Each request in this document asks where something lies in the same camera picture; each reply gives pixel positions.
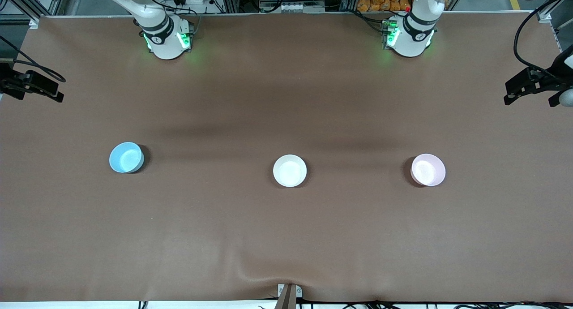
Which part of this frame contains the blue bowl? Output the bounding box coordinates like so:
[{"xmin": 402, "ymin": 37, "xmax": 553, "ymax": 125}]
[{"xmin": 109, "ymin": 142, "xmax": 145, "ymax": 174}]

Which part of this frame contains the pink bowl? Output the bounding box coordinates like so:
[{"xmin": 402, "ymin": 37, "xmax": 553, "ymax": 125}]
[{"xmin": 411, "ymin": 153, "xmax": 446, "ymax": 187}]

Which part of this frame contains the white bowl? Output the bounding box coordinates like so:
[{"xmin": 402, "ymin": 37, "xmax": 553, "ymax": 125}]
[{"xmin": 273, "ymin": 154, "xmax": 308, "ymax": 188}]

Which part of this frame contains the small white power strip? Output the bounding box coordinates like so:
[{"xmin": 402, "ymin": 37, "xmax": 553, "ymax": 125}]
[{"xmin": 279, "ymin": 3, "xmax": 315, "ymax": 13}]

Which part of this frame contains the brown table mat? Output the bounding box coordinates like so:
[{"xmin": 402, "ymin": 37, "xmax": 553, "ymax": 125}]
[{"xmin": 0, "ymin": 11, "xmax": 573, "ymax": 303}]

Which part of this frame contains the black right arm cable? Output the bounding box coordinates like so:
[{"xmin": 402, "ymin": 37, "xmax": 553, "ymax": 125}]
[{"xmin": 0, "ymin": 34, "xmax": 67, "ymax": 84}]

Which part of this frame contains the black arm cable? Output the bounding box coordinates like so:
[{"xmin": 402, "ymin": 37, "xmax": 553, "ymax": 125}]
[
  {"xmin": 0, "ymin": 34, "xmax": 67, "ymax": 84},
  {"xmin": 513, "ymin": 0, "xmax": 573, "ymax": 72}
]

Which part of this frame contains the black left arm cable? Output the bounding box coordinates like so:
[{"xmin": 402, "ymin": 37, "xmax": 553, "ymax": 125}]
[{"xmin": 513, "ymin": 0, "xmax": 573, "ymax": 72}]

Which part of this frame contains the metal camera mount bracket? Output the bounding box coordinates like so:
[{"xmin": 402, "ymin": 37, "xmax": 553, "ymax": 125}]
[{"xmin": 277, "ymin": 283, "xmax": 303, "ymax": 309}]

